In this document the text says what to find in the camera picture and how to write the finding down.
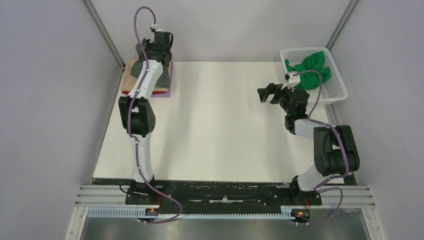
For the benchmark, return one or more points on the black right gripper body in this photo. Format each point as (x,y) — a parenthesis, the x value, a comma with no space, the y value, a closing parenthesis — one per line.
(285,96)

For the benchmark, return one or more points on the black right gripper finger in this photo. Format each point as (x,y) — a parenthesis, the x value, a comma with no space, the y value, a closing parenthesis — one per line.
(278,96)
(265,92)

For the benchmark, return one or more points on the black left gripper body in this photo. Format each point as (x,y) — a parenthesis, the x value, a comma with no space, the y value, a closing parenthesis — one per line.
(149,45)

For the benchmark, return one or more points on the dark grey t-shirt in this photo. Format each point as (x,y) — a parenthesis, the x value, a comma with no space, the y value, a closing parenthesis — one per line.
(141,59)

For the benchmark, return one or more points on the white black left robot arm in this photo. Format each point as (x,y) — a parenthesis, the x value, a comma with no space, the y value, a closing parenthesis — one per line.
(138,118)

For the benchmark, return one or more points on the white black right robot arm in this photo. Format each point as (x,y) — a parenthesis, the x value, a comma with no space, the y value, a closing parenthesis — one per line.
(335,154)

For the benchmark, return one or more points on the white plastic laundry basket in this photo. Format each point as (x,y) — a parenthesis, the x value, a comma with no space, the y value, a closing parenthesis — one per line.
(331,91)

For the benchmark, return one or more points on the red folded t-shirt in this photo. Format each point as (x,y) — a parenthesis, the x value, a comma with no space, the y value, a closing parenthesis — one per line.
(160,93)

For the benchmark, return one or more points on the beige folded t-shirt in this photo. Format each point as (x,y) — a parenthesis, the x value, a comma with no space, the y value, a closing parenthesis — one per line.
(128,81)

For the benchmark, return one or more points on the green crumpled t-shirt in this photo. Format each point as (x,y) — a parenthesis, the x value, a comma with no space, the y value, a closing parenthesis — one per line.
(311,80)

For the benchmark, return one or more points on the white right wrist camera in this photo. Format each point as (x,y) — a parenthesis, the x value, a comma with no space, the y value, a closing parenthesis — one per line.
(292,79)

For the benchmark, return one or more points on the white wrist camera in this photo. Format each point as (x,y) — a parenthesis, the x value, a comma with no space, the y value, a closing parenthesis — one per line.
(292,79)
(154,28)

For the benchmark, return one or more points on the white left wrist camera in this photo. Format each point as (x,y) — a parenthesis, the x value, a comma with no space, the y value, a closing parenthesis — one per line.
(154,28)

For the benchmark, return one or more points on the left aluminium corner post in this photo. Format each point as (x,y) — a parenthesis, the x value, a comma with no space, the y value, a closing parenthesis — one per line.
(89,5)

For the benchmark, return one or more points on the aluminium corner post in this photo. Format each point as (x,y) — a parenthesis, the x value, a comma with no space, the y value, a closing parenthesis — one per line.
(89,5)
(352,4)

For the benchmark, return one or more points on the white slotted cable duct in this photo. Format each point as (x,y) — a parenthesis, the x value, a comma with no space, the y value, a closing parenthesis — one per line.
(143,213)

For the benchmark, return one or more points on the aluminium frame rail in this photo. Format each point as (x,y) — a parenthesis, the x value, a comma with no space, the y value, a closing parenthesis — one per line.
(354,197)

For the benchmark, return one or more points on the right aluminium corner post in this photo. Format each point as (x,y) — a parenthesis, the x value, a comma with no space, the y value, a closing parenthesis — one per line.
(352,4)

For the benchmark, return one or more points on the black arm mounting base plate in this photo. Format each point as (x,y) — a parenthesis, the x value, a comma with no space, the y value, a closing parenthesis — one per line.
(219,197)

